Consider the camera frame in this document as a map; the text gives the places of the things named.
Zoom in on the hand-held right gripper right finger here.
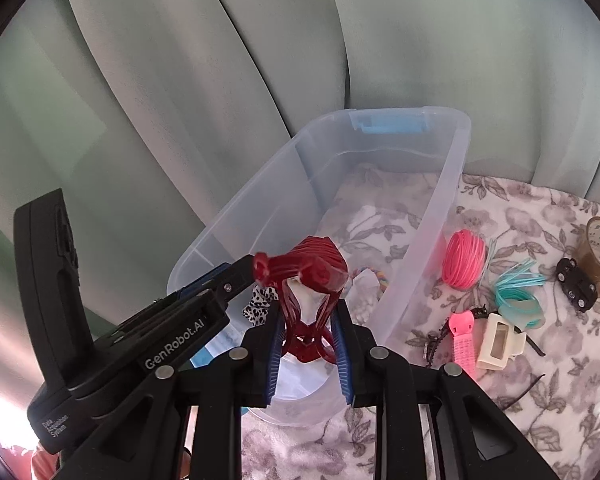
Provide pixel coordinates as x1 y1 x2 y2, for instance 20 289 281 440
330 302 563 480

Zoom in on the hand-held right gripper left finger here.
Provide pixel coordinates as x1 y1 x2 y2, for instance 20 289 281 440
69 305 287 480

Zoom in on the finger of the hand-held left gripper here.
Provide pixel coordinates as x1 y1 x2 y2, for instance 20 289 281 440
172 261 233 306
207 254 261 318

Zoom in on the leopard print scrunchie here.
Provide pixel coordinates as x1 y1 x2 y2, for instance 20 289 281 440
242 285 281 328

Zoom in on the white pearl hair clip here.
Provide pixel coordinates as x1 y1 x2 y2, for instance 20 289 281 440
354 290 378 323

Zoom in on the red hair claw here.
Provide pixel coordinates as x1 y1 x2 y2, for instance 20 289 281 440
253 236 350 365

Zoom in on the rainbow hair tie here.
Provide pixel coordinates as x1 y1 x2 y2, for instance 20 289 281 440
352 267 388 292

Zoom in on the clear plastic storage box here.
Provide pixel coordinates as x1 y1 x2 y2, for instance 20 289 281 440
167 106 472 428

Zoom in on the black toy car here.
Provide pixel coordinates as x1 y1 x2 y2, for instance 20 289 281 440
555 257 597 311

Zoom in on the brown tape roll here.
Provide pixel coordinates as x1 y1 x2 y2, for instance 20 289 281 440
575 216 600 298

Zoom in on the black alligator hair clip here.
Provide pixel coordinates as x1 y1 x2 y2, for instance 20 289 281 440
422 327 453 366

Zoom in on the pink hair clip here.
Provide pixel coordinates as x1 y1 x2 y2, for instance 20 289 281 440
449 311 478 378

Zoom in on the cream hair claw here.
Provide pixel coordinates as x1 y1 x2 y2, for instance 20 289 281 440
475 312 523 371

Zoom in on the black hairpin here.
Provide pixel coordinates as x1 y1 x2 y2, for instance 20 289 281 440
522 332 546 358

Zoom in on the pale green curtain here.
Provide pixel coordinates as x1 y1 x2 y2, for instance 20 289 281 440
0 0 600 411

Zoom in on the pink coiled cord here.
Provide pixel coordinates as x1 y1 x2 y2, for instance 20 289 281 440
441 229 487 290

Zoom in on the pale blue cord loop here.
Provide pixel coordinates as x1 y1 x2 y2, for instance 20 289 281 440
480 237 499 287

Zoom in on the teal coiled cord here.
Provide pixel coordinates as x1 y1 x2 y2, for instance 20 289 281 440
492 257 548 331

